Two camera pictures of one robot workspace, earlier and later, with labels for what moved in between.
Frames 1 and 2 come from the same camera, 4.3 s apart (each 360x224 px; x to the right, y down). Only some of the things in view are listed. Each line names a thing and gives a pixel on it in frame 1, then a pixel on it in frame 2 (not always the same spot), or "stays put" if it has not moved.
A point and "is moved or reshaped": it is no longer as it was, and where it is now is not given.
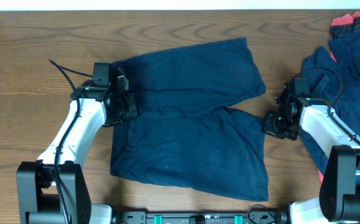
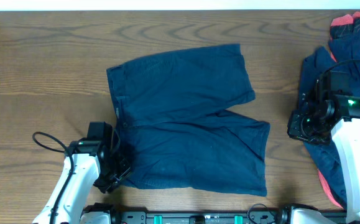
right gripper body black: x=278 y=126 → x=307 y=128
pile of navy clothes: x=356 y=109 stays put
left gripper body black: x=125 y=109 → x=119 y=168
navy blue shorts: x=183 y=135 is moved or reshaped
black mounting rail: x=202 y=217 stays put
